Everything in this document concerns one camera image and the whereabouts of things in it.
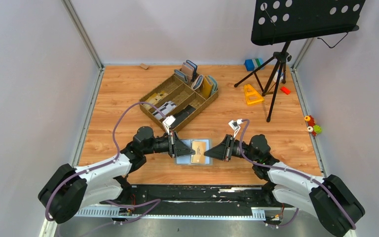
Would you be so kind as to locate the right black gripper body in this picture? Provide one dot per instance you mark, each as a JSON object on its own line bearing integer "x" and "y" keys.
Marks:
{"x": 227, "y": 148}

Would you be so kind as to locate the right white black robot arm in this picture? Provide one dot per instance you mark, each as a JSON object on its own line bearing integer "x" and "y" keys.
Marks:
{"x": 326, "y": 198}

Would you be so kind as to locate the small red toy brick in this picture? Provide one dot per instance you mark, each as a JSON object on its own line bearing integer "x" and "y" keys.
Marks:
{"x": 285, "y": 90}

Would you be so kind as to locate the small cardboard scrap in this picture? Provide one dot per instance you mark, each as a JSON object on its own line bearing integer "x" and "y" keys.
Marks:
{"x": 144, "y": 66}

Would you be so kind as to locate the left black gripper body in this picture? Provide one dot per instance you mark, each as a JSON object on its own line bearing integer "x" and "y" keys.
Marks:
{"x": 171, "y": 146}

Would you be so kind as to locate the black music stand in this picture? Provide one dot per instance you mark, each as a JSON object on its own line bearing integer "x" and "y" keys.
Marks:
{"x": 284, "y": 21}

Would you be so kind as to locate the blue green toy block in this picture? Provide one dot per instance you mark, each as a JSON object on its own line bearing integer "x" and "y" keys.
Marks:
{"x": 252, "y": 64}

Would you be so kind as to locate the blue tan card holder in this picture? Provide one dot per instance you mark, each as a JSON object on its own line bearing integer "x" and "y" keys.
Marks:
{"x": 189, "y": 69}

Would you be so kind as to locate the red green toy figure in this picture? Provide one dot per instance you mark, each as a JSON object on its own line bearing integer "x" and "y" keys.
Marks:
{"x": 312, "y": 127}

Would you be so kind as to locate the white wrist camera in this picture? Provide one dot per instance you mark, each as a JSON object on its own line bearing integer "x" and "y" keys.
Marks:
{"x": 235, "y": 126}
{"x": 167, "y": 122}

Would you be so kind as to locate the white gold VIP card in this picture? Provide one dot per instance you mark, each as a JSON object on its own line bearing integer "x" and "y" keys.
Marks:
{"x": 200, "y": 148}

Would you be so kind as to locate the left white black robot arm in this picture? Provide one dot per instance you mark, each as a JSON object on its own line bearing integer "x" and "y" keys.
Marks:
{"x": 70, "y": 189}

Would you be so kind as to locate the woven divided basket tray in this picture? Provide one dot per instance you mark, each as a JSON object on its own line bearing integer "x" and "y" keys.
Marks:
{"x": 182, "y": 95}

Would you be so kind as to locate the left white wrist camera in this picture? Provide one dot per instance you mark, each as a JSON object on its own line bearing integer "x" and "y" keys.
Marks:
{"x": 167, "y": 122}

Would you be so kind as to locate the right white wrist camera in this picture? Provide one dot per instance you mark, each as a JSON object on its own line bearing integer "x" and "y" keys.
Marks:
{"x": 235, "y": 126}

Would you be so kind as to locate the yellow card holder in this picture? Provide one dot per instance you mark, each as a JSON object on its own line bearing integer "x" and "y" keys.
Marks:
{"x": 206, "y": 87}

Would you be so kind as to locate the tan card in basket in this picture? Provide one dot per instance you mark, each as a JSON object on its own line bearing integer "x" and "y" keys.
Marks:
{"x": 155, "y": 97}

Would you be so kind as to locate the black white cards stack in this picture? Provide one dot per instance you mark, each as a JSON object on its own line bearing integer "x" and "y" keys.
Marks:
{"x": 166, "y": 108}

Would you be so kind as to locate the yellow triangular toy block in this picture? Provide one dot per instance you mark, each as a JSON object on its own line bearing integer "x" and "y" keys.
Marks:
{"x": 251, "y": 95}

